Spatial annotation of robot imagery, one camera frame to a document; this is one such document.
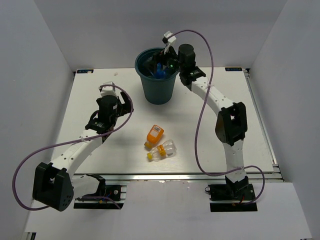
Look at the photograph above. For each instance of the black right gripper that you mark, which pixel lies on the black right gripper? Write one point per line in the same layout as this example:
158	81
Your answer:
151	64

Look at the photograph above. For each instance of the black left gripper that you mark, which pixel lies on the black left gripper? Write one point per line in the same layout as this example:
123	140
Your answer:
127	107

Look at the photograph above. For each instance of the blue label bottle blue cap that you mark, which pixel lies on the blue label bottle blue cap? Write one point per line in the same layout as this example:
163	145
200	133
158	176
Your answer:
161	71

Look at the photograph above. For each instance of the clear bottle yellow cap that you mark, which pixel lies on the clear bottle yellow cap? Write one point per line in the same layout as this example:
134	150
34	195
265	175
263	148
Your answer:
162	151

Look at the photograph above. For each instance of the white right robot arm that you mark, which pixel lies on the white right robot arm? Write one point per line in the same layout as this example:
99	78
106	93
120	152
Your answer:
231	124

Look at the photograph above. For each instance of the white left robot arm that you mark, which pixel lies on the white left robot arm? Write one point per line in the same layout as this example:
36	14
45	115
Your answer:
54	183

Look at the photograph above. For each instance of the dark green plastic bin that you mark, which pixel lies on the dark green plastic bin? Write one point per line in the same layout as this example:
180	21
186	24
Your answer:
156	91

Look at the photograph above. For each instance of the orange bottle with barcode label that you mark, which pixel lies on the orange bottle with barcode label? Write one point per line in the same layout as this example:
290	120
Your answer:
153	136

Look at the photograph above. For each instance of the blue table corner sticker left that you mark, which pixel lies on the blue table corner sticker left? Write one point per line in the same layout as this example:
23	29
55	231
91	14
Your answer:
84	71

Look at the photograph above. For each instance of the blue table corner sticker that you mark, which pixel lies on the blue table corner sticker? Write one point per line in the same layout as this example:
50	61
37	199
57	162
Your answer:
233	69
84	71

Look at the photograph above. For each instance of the blue table corner sticker right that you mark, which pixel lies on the blue table corner sticker right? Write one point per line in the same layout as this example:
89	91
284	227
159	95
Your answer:
233	69

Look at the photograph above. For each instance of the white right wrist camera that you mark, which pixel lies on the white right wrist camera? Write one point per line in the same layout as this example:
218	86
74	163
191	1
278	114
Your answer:
168	38

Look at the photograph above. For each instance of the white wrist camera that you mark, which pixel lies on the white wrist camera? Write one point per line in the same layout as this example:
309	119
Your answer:
168	38
108	91

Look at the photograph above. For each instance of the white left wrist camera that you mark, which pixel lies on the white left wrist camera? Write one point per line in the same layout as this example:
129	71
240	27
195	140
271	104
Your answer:
108	91

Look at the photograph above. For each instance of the aluminium table frame rail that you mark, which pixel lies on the aluminium table frame rail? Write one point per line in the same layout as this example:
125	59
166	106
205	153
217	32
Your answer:
186	177

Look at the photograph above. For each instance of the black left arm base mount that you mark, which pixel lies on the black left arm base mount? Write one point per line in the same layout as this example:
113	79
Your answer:
92	192

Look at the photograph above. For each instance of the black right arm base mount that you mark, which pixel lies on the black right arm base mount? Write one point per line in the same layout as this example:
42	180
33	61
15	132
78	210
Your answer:
232	197

